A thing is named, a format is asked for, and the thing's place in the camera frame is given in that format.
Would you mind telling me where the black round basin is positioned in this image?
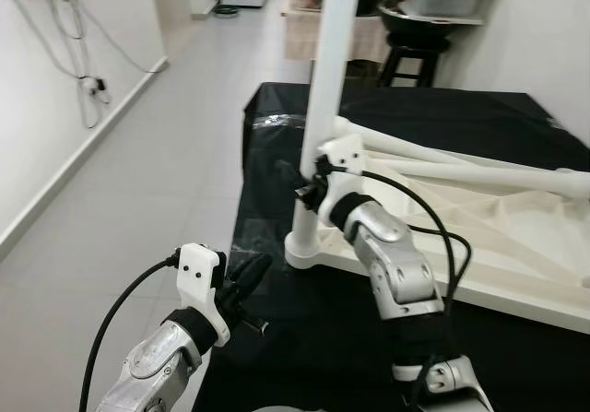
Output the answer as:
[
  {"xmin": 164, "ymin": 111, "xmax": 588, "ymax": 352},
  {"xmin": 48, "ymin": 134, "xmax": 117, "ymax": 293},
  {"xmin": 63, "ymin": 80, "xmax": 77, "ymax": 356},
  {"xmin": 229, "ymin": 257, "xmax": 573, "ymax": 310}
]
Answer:
[{"xmin": 380, "ymin": 0, "xmax": 462, "ymax": 35}]

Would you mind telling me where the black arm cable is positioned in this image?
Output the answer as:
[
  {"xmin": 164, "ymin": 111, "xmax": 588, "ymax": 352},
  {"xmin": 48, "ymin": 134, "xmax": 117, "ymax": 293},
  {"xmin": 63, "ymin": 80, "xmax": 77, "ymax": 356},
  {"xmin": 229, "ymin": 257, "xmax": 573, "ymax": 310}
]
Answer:
[
  {"xmin": 78, "ymin": 253, "xmax": 181, "ymax": 412},
  {"xmin": 355, "ymin": 168, "xmax": 473, "ymax": 404}
]

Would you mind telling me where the black stool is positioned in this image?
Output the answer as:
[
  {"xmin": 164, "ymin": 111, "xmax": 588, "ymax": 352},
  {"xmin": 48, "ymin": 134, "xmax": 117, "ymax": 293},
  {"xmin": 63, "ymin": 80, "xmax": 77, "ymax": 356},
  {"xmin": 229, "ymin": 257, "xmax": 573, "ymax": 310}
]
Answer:
[{"xmin": 378, "ymin": 32, "xmax": 453, "ymax": 88}]

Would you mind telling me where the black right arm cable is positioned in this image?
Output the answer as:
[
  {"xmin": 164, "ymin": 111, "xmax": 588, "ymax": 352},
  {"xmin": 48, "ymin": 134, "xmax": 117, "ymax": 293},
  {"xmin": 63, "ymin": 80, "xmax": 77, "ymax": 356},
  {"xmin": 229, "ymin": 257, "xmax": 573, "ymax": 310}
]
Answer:
[{"xmin": 355, "ymin": 168, "xmax": 473, "ymax": 404}]

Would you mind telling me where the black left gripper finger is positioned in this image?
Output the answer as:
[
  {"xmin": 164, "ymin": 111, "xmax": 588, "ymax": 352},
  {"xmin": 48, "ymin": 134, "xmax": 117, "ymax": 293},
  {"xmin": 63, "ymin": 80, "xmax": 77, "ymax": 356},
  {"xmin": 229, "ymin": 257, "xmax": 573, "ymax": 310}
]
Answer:
[
  {"xmin": 226, "ymin": 263, "xmax": 261, "ymax": 310},
  {"xmin": 238, "ymin": 251, "xmax": 276, "ymax": 295}
]

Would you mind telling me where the white plastic table leg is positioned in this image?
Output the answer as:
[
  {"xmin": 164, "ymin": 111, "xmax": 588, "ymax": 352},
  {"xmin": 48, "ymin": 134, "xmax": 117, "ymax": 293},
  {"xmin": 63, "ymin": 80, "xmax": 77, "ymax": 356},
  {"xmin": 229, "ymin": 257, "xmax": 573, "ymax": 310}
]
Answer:
[
  {"xmin": 334, "ymin": 115, "xmax": 480, "ymax": 166},
  {"xmin": 369, "ymin": 159, "xmax": 590, "ymax": 199},
  {"xmin": 288, "ymin": 0, "xmax": 362, "ymax": 256}
]

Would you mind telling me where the black power cable with adapter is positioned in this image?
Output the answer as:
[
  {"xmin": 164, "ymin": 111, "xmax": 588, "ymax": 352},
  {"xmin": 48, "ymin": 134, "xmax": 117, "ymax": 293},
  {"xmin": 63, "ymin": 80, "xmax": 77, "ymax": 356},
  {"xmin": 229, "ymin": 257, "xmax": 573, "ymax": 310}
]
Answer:
[{"xmin": 0, "ymin": 0, "xmax": 167, "ymax": 129}]

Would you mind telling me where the black tablecloth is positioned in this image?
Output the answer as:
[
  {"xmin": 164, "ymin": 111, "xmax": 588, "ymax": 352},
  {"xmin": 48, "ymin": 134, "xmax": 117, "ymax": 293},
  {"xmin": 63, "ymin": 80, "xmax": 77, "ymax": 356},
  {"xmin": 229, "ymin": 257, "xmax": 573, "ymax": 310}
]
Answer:
[{"xmin": 192, "ymin": 82, "xmax": 590, "ymax": 412}]

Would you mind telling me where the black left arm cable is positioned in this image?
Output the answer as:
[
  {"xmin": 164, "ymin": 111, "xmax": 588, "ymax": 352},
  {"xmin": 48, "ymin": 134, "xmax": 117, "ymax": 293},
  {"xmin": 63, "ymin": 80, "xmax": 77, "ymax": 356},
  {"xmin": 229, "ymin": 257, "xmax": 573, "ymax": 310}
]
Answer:
[{"xmin": 78, "ymin": 253, "xmax": 181, "ymax": 412}]

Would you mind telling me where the beige cloth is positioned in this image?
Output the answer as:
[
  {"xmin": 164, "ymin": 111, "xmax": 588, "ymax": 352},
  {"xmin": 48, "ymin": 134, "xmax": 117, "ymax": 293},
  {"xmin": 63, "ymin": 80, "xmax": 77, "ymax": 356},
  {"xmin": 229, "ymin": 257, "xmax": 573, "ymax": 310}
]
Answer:
[{"xmin": 284, "ymin": 6, "xmax": 397, "ymax": 63}]

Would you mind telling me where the white plastic children table top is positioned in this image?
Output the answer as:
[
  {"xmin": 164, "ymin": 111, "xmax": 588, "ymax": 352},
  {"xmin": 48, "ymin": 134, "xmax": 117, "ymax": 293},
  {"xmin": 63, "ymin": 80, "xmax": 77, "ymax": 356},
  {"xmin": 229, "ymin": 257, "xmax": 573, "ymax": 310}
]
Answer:
[{"xmin": 284, "ymin": 117, "xmax": 590, "ymax": 335}]

